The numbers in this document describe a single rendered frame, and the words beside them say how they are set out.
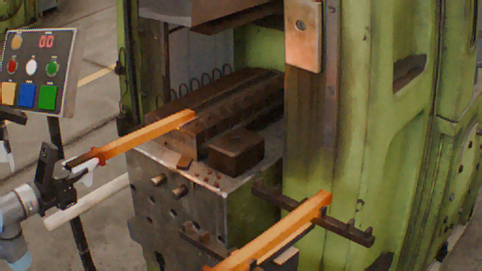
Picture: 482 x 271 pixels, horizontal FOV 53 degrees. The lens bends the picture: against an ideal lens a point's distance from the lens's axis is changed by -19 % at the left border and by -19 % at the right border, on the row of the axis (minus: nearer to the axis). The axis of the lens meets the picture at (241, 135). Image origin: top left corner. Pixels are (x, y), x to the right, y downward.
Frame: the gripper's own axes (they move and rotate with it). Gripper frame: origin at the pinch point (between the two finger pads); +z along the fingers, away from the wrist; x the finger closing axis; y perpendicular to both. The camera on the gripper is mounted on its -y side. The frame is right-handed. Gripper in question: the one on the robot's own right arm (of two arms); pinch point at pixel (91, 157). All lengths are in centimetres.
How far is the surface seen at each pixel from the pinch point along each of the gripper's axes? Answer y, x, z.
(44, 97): 0.2, -44.7, 10.8
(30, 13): 69, -461, 204
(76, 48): -12.3, -41.9, 24.0
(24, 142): 97, -207, 67
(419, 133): 10, 47, 80
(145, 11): -27.1, -9.0, 26.8
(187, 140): 5.3, 4.5, 27.6
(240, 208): 17.7, 21.7, 27.2
